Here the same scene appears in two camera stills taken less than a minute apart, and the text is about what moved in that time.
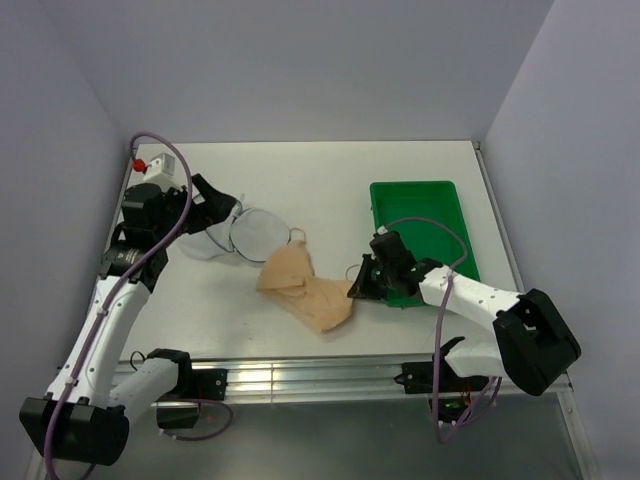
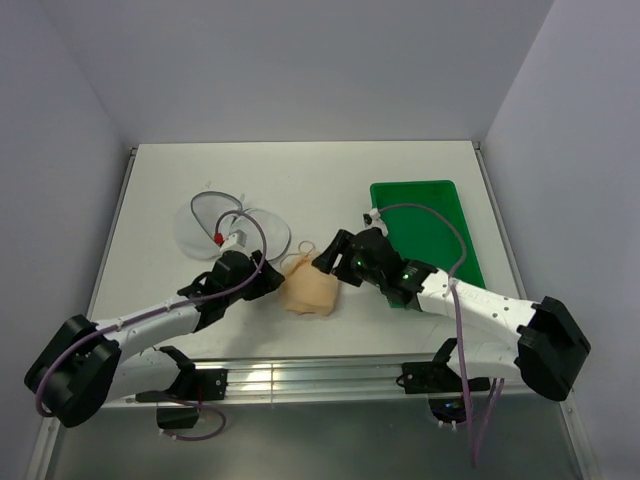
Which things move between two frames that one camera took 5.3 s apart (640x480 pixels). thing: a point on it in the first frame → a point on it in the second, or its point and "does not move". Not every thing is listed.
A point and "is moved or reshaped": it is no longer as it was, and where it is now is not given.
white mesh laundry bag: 252,233 does not move
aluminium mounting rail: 379,379 does not move
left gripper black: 218,204 → 266,280
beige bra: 287,271 is moved or reshaped
